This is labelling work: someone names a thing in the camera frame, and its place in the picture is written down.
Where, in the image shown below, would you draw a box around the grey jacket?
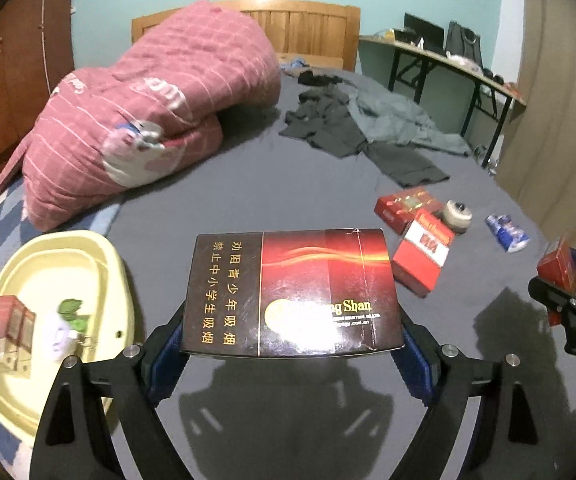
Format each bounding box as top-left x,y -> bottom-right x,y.
348,85 -> 471,157

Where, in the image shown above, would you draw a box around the folding desk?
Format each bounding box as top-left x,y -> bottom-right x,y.
359,34 -> 527,168

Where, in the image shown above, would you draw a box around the dark red and black carton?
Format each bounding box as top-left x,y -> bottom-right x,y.
179,228 -> 405,359

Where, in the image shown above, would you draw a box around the grey bag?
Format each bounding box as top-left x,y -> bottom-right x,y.
445,21 -> 483,68

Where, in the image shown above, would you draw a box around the brown wooden wardrobe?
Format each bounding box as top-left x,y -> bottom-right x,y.
0,0 -> 76,211

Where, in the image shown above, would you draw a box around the pink checked quilt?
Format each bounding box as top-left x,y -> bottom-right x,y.
0,1 -> 283,233

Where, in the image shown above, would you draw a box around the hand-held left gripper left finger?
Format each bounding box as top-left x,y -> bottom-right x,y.
29,300 -> 191,480

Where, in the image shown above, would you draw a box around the small red box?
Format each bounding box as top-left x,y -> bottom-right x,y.
536,237 -> 576,296

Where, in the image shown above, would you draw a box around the purple plush keychain toy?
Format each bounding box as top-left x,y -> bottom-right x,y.
43,299 -> 100,361

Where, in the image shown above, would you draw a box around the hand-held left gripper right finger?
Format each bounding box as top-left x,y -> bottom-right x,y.
390,310 -> 558,480

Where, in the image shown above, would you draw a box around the small beige pot toy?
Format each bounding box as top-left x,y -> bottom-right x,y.
442,200 -> 473,235

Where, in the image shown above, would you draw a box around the black laptop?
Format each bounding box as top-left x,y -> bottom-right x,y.
404,12 -> 445,51

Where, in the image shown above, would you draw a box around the red and white carton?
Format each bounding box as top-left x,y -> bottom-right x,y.
391,210 -> 457,298

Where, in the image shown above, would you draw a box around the white plastic bag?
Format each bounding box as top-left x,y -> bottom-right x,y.
446,52 -> 483,73

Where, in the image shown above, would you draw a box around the dark grey shorts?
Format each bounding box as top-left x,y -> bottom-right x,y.
363,141 -> 451,187

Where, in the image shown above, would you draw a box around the pale yellow plastic basin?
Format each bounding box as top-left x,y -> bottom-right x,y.
0,230 -> 145,448

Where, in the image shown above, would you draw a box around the wooden headboard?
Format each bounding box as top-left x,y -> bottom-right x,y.
132,0 -> 362,73

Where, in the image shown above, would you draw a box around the blue tissue packet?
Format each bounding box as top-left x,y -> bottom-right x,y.
485,214 -> 528,254

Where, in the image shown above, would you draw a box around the small black garment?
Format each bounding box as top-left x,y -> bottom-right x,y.
298,71 -> 341,87

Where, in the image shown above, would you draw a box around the glossy red carton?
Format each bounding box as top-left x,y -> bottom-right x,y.
374,186 -> 446,236

